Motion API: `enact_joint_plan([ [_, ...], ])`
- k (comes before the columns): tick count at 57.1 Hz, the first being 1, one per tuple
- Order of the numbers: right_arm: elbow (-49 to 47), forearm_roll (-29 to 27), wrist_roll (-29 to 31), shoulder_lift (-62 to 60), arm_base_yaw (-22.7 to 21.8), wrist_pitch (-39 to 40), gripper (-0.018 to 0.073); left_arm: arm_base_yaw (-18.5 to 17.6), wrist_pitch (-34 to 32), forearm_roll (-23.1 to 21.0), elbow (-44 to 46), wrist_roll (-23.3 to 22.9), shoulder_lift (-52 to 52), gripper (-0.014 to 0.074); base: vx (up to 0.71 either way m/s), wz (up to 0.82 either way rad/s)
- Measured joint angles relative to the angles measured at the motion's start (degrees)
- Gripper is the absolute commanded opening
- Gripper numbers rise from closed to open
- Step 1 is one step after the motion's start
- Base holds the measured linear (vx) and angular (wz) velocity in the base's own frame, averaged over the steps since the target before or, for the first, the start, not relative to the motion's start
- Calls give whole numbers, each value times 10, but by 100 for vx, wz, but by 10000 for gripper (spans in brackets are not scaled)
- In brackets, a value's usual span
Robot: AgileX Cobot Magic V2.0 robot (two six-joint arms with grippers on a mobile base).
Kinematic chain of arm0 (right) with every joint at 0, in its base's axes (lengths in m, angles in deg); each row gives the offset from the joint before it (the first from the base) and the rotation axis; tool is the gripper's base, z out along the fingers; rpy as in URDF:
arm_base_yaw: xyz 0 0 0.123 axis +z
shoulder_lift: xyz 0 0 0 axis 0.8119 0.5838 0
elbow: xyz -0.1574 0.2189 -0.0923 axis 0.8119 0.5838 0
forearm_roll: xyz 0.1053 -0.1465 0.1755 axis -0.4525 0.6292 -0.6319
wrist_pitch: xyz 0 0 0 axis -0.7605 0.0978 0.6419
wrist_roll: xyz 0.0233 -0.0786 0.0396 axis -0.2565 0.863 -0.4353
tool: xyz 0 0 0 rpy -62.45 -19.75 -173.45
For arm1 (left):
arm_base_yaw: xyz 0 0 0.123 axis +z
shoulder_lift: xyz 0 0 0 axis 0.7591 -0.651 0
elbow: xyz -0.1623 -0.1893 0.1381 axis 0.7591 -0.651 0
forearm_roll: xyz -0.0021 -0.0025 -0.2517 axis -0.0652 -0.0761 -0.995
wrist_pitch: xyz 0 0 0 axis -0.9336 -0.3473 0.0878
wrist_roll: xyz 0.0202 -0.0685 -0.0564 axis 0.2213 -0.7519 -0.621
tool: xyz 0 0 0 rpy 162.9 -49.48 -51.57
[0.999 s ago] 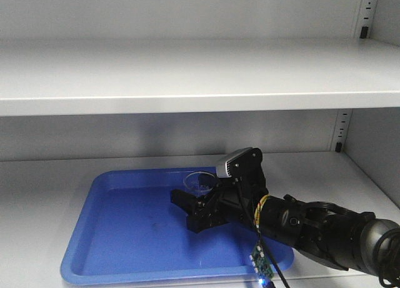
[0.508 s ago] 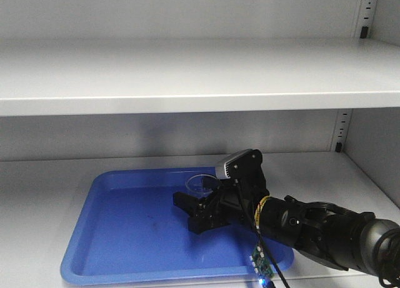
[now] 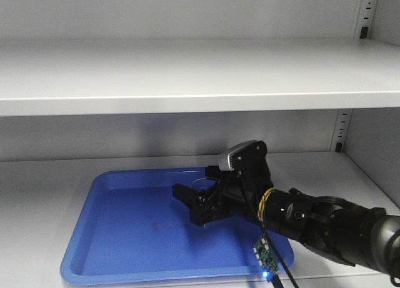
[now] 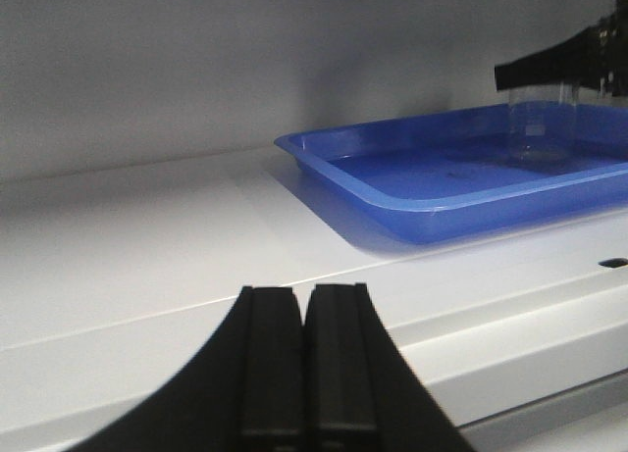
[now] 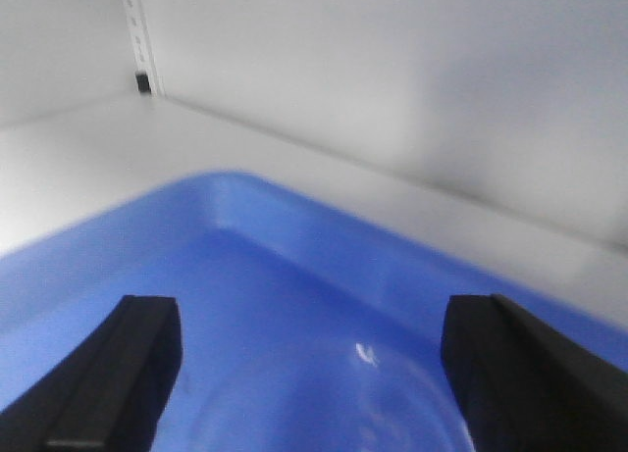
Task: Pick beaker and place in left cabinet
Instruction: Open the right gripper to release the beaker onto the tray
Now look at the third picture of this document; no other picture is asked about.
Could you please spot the green circuit board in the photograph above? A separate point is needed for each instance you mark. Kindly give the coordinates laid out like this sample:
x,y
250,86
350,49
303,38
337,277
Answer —
x,y
265,256

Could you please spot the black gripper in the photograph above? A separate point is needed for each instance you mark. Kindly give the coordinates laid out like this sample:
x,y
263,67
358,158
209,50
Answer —
x,y
236,193

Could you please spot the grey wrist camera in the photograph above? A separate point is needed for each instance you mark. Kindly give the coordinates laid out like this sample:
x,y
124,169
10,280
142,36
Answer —
x,y
243,155

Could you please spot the clear glass beaker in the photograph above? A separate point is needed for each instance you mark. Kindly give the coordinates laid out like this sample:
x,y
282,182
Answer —
x,y
207,183

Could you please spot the blue plastic tray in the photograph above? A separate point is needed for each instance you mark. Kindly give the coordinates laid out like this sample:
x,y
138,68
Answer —
x,y
131,230

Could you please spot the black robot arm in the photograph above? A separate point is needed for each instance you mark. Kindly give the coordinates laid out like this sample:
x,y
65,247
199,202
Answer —
x,y
331,227

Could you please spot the white cabinet shelf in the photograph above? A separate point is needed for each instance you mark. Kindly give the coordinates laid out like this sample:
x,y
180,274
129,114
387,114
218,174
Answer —
x,y
82,77

